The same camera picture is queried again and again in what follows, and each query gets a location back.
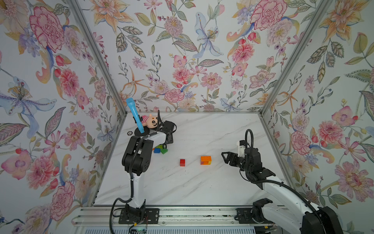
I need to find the plush doll head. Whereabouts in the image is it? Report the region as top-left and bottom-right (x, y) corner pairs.
(141, 114), (158, 129)

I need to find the black round stand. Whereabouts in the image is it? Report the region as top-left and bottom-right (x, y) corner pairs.
(134, 116), (150, 137)

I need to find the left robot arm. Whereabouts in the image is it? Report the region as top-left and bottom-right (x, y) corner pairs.
(122, 121), (177, 219)

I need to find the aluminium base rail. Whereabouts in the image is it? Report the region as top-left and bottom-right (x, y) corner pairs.
(72, 206), (287, 234)

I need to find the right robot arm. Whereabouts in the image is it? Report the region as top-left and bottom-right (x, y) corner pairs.
(221, 147), (343, 234)

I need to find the orange lego plate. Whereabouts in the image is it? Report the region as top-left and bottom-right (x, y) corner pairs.
(200, 156), (212, 162)

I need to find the blue tube on stand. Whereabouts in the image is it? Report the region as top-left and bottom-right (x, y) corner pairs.
(126, 97), (145, 134)

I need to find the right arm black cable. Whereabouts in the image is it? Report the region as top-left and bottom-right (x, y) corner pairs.
(244, 128), (254, 150)

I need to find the red square lego brick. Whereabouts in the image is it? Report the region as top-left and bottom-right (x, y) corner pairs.
(180, 159), (186, 167)

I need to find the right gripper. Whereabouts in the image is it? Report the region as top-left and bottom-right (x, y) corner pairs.
(222, 151), (252, 175)

